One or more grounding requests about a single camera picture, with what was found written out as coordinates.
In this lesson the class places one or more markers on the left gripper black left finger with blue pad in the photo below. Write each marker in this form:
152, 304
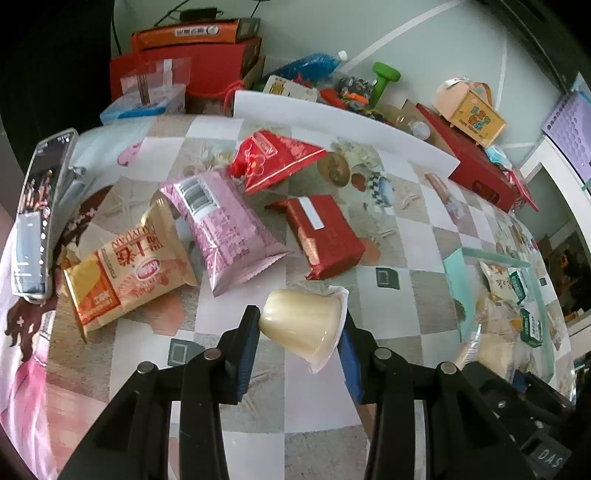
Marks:
129, 439

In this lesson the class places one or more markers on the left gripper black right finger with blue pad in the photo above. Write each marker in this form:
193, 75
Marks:
464, 438

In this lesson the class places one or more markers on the clear bag round bun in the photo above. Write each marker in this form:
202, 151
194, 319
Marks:
493, 337

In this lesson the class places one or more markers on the green white biscuit pack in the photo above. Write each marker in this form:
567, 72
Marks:
532, 332

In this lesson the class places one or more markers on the white snack bag orange print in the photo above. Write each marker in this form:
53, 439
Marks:
499, 282

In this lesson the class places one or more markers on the jelly cup pudding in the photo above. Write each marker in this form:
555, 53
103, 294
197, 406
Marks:
306, 324

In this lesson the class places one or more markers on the orange cream biscuit pack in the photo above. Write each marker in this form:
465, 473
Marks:
128, 271

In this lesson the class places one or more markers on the dark red snack pack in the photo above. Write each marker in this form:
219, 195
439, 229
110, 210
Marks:
323, 233

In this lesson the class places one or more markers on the pink snack bag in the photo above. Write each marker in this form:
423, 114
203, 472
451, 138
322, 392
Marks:
233, 241

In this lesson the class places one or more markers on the red triangular snack bag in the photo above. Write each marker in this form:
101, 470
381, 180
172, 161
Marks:
264, 159

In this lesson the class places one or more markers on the teal rimmed tray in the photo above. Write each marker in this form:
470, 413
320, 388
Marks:
467, 281

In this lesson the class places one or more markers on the patterned tablecloth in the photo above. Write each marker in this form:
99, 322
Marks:
293, 423

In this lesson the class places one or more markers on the red patterned pouch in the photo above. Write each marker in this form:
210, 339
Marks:
524, 182

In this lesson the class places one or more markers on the large red gift box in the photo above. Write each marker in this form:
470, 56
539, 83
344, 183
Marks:
476, 172

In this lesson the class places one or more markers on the white shelf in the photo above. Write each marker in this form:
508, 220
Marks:
561, 227

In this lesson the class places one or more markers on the wet wipes pack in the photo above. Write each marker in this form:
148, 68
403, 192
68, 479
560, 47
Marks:
498, 157

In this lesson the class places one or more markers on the smartphone on stand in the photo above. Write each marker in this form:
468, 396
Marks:
43, 188

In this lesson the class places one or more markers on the purple basket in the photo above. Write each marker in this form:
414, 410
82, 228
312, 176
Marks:
569, 127

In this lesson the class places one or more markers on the yellow children's day box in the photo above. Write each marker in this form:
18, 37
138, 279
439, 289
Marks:
468, 106

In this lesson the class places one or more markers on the pile of toys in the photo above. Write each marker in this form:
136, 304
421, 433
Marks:
351, 94

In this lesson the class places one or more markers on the green dumbbell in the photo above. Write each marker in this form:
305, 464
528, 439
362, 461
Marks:
385, 75

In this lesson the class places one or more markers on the clear plastic container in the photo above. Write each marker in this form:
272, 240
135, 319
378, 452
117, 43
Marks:
153, 88

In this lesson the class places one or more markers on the small snack card box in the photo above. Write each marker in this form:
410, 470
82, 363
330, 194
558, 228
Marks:
277, 85

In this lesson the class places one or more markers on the blue bottle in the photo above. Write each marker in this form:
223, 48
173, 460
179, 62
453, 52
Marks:
311, 68

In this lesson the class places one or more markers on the red box with orange box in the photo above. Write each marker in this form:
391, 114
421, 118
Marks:
214, 56

